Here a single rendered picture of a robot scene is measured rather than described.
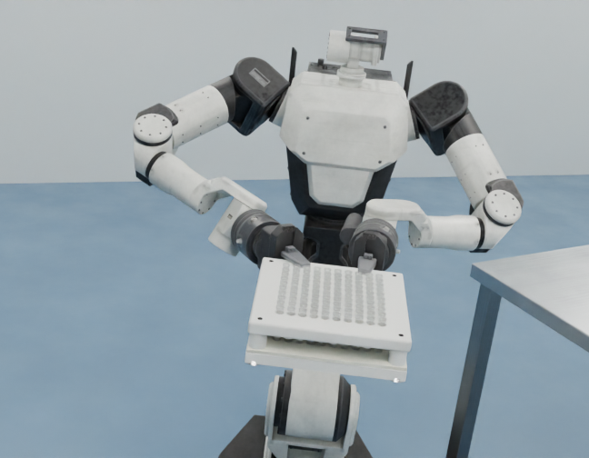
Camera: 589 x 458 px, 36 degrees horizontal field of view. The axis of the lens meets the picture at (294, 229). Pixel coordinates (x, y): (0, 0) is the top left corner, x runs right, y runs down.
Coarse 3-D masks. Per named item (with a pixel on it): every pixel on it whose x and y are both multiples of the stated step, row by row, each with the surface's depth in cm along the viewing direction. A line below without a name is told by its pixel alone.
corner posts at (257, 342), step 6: (252, 336) 136; (258, 336) 136; (264, 336) 136; (252, 342) 136; (258, 342) 136; (264, 342) 137; (252, 348) 137; (258, 348) 137; (264, 348) 137; (390, 354) 137; (396, 354) 136; (402, 354) 136; (390, 360) 137; (396, 360) 136; (402, 360) 136
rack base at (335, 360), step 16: (272, 336) 141; (256, 352) 137; (272, 352) 136; (288, 352) 137; (304, 352) 137; (320, 352) 138; (336, 352) 138; (352, 352) 139; (368, 352) 140; (384, 352) 140; (304, 368) 137; (320, 368) 137; (336, 368) 137; (352, 368) 137; (368, 368) 136; (384, 368) 136; (400, 368) 136
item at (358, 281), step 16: (304, 272) 151; (320, 272) 151; (304, 288) 145; (336, 288) 147; (368, 288) 149; (288, 304) 140; (304, 304) 140; (336, 304) 141; (352, 304) 141; (368, 304) 143
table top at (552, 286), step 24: (480, 264) 213; (504, 264) 214; (528, 264) 216; (552, 264) 217; (576, 264) 219; (504, 288) 204; (528, 288) 203; (552, 288) 204; (576, 288) 206; (528, 312) 199; (552, 312) 193; (576, 312) 194; (576, 336) 187
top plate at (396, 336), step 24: (264, 264) 154; (312, 264) 156; (264, 288) 146; (288, 288) 147; (384, 288) 150; (264, 312) 138; (288, 336) 135; (312, 336) 135; (336, 336) 135; (360, 336) 135; (384, 336) 135; (408, 336) 136
